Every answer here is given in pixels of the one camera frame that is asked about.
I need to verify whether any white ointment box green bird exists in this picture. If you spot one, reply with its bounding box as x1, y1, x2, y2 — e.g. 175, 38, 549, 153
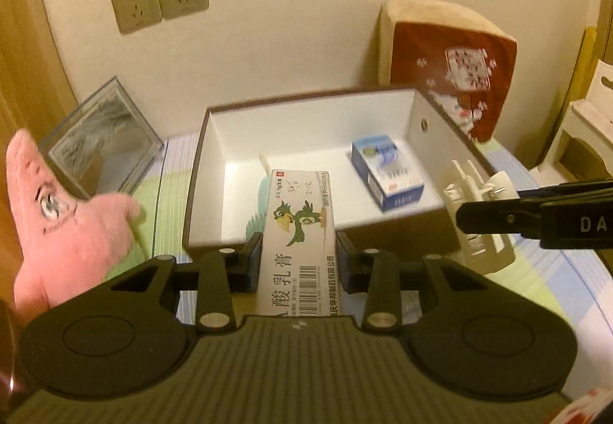
254, 169, 341, 317

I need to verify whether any checkered green blue tablecloth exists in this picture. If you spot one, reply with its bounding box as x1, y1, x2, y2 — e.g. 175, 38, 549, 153
112, 134, 612, 399

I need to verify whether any white chair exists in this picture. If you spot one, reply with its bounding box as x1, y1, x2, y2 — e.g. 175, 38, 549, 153
530, 61, 612, 187

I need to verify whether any blue white medicine box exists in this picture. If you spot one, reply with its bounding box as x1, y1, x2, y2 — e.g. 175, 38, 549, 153
350, 136, 425, 212

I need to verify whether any brown cardboard box white inside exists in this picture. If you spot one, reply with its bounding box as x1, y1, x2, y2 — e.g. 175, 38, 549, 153
183, 89, 496, 259

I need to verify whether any pink starfish plush toy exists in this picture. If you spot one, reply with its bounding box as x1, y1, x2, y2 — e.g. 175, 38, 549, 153
6, 129, 140, 317

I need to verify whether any red lucky cat cushion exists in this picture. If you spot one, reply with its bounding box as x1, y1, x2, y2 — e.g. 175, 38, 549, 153
378, 0, 518, 143

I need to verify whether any glass picture frame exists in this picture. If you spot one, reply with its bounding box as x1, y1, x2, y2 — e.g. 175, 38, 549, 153
39, 77, 164, 200

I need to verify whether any double wall socket left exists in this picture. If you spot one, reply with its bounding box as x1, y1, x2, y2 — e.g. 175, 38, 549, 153
111, 0, 162, 34

